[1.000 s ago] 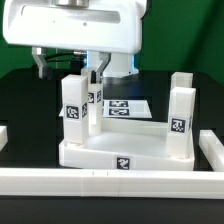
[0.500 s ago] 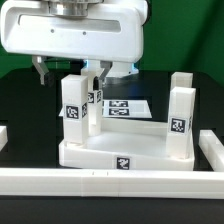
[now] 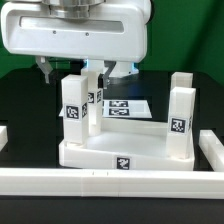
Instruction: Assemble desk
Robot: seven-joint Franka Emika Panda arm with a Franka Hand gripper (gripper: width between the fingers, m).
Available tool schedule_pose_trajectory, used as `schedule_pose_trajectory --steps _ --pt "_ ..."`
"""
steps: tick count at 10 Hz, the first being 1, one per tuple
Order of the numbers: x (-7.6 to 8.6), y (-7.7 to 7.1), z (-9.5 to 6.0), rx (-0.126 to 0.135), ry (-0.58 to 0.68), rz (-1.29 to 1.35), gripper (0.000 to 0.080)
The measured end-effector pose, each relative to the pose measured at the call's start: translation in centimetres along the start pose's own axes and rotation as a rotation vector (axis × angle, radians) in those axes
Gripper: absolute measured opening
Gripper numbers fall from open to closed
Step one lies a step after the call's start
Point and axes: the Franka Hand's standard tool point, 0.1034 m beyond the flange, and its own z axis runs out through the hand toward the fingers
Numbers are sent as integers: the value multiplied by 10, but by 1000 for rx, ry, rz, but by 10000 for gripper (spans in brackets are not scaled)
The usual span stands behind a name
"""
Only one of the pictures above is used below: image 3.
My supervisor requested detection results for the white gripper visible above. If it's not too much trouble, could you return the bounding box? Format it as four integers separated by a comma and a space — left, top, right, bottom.
1, 0, 148, 89

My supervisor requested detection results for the white desk top tray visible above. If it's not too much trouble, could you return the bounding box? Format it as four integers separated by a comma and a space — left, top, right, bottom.
59, 118, 195, 171

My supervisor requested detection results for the white U-shaped marker base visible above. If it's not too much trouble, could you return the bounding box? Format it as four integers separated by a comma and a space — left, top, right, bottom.
59, 99, 152, 120

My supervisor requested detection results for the white front fence rail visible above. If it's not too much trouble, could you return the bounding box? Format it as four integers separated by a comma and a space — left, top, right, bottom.
0, 168, 224, 199

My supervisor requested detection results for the white fence rail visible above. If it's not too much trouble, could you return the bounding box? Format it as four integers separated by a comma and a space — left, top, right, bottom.
0, 168, 224, 199
199, 130, 224, 172

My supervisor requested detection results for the white right fence rail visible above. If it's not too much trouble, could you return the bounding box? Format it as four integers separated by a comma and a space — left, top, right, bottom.
199, 130, 224, 172

